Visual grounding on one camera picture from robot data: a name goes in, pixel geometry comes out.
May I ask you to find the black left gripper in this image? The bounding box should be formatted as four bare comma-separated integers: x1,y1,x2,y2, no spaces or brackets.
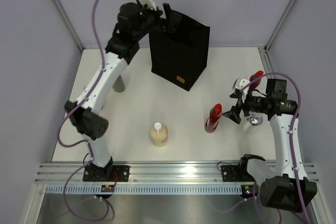
132,2,181,41

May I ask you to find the pink bottle red cap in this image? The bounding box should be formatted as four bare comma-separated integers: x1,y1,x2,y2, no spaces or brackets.
249,70,264,91

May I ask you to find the cream bottle white pump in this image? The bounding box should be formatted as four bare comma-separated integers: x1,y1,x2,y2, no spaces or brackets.
150,122,168,147

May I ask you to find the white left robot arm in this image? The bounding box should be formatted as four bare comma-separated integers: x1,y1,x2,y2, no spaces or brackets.
65,3,182,182

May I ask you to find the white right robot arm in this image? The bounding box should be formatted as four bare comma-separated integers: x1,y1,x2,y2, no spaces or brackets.
221,79,317,213

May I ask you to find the black canvas bag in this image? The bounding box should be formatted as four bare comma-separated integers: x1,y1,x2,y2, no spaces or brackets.
149,12,210,91

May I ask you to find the white bottle chrome cap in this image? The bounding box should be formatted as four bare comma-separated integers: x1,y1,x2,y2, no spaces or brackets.
242,113,263,133

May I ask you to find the red tall bottle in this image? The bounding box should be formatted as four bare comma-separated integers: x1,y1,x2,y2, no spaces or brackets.
204,103,223,133

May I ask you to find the grey bottle beige cap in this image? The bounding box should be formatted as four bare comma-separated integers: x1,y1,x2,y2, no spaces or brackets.
112,75,125,93

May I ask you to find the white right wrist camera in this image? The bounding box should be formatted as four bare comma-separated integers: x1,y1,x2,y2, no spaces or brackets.
233,78,250,103

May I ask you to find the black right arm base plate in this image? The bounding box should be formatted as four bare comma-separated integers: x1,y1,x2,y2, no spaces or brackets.
220,165,255,182

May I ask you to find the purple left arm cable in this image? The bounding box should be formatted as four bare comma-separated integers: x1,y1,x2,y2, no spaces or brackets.
57,0,140,219

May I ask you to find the aluminium frame post left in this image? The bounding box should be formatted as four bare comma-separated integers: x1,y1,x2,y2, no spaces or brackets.
51,0,85,52

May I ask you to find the aluminium frame post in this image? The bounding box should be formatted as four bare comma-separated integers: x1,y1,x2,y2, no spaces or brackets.
264,0,297,52
51,0,85,52

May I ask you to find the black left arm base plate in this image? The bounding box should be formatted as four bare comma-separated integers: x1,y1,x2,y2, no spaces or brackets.
82,165,130,182

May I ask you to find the aluminium frame post right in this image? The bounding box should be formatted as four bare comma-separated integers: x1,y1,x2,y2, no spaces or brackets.
264,0,297,52

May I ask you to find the aluminium rail front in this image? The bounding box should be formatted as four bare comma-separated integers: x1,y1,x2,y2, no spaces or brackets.
34,163,320,184

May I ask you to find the white slotted cable duct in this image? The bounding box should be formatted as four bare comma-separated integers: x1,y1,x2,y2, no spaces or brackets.
46,184,242,195

